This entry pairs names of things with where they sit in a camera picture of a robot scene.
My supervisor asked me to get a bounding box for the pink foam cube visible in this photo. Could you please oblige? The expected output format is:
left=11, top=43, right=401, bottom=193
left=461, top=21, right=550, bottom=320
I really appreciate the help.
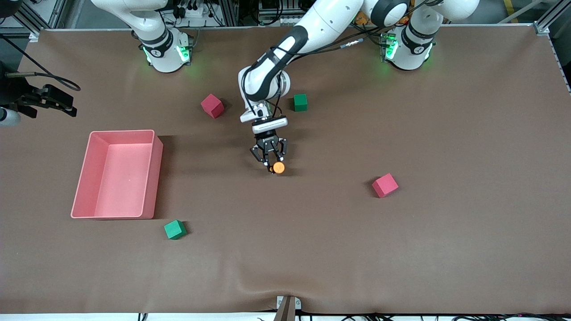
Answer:
left=200, top=94, right=225, bottom=119
left=372, top=173, right=399, bottom=198

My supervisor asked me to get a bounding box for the pink plastic tray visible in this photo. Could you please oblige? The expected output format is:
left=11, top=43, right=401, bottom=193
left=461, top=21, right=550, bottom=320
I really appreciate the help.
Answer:
left=70, top=130, right=164, bottom=220

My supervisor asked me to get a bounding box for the brown table cloth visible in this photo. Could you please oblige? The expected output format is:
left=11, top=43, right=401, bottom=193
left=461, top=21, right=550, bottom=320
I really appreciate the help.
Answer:
left=0, top=25, right=571, bottom=315

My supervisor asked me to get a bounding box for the white power strip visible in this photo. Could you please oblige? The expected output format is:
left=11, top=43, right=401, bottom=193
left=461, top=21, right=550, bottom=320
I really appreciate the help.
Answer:
left=175, top=0, right=207, bottom=18

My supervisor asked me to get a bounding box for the orange packaged goods pile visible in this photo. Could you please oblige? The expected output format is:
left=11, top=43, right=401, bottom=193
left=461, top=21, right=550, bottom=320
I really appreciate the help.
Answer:
left=355, top=9, right=413, bottom=26

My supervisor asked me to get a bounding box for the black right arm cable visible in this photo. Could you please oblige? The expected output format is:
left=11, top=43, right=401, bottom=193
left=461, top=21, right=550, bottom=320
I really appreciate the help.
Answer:
left=0, top=33, right=81, bottom=92

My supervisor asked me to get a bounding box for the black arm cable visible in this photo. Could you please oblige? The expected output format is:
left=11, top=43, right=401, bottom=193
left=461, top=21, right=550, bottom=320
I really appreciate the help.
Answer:
left=242, top=0, right=447, bottom=117
left=0, top=33, right=81, bottom=92

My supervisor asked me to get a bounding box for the aluminium frame profile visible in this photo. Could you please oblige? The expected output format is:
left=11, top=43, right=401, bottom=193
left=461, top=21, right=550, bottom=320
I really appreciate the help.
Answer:
left=16, top=0, right=67, bottom=36
left=533, top=0, right=571, bottom=36

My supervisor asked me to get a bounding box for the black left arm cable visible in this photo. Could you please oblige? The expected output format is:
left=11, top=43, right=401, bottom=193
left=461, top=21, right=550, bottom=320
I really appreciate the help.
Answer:
left=242, top=0, right=447, bottom=117

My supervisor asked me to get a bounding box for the metal table edge bracket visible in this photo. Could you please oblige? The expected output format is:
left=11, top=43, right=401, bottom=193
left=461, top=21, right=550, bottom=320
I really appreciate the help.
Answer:
left=276, top=295, right=302, bottom=321

